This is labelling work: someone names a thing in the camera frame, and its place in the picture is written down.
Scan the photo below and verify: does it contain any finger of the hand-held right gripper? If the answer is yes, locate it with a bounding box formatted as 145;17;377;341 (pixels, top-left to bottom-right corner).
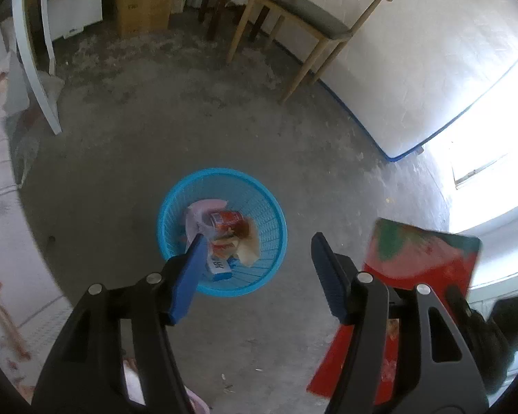
445;284;476;324

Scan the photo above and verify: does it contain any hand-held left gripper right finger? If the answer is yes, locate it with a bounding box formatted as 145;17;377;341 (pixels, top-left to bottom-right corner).
311;232;489;414

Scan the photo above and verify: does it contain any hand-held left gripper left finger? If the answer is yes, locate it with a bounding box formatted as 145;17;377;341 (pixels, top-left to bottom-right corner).
31;233;209;414

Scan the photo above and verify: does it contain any red white snack packet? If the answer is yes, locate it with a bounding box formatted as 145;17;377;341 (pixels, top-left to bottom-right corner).
207;235;238;281

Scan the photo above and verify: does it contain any red printed bag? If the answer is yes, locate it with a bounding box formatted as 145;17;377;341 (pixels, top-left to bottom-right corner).
306;218;482;402

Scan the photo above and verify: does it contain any pink printed plastic bag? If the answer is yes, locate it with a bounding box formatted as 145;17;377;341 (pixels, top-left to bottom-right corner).
183;198;229;251

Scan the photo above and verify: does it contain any brown paper bag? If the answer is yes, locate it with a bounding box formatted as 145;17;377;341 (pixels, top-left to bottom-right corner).
233;220;262;265

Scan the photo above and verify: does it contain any red drink can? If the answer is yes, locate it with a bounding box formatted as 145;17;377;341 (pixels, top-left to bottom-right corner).
209;210;244;231

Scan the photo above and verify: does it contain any blue plastic basket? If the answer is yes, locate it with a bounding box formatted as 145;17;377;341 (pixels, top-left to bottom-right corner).
156;167;288;297

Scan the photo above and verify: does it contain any floral bed sheet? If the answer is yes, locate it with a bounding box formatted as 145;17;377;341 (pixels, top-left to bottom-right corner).
0;21;76;406

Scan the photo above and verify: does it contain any white table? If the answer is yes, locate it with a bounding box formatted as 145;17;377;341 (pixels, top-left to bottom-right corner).
11;0;63;135

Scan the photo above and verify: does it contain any wooden chair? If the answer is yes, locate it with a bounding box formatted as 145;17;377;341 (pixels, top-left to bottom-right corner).
226;0;393;105

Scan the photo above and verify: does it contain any brown cardboard box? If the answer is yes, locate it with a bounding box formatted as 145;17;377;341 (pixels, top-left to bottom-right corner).
114;0;176;39

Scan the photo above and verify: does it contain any white box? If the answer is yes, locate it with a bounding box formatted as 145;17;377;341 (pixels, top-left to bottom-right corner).
47;0;103;41

